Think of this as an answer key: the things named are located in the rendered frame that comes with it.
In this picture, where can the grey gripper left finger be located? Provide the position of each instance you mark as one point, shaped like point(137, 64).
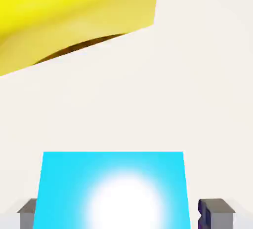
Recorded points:
point(26, 216)

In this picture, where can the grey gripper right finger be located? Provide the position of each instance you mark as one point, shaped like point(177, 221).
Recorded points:
point(216, 215)

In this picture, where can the small cyan cube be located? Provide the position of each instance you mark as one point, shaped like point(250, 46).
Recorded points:
point(110, 189)

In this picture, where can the large yellow box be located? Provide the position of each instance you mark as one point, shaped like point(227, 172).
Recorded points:
point(69, 15)

